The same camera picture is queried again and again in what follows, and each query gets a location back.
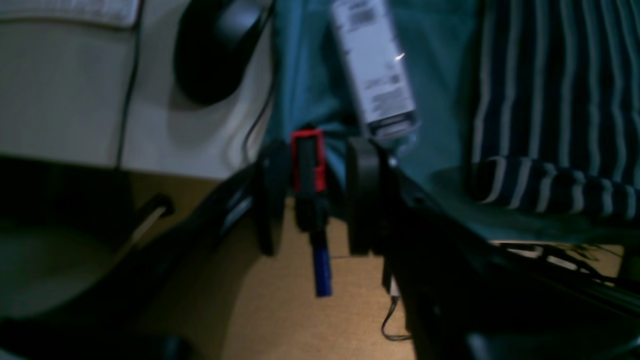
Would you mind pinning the blue handled clamp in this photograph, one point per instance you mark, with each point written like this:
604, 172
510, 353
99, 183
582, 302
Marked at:
321, 263

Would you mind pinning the packaged tool blister pack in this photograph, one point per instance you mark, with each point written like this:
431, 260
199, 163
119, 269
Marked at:
374, 63

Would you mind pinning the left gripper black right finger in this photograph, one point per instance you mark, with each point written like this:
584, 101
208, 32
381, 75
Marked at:
468, 299

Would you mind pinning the teal table cloth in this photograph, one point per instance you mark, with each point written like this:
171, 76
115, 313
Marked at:
442, 40

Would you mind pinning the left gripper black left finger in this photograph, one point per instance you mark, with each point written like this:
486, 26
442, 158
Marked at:
95, 324

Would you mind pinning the navy white striped t-shirt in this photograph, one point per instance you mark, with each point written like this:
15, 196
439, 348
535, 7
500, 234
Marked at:
556, 130

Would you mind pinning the black computer mouse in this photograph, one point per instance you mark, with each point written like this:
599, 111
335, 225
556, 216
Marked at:
214, 44

